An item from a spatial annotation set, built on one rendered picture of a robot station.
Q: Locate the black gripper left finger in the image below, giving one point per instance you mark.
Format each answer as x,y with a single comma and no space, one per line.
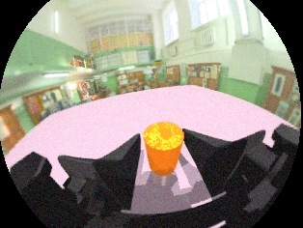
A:
115,172

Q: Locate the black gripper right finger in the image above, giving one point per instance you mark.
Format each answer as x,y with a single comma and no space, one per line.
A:
217,159

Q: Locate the orange knob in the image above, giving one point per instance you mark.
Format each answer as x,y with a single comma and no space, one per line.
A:
163,142

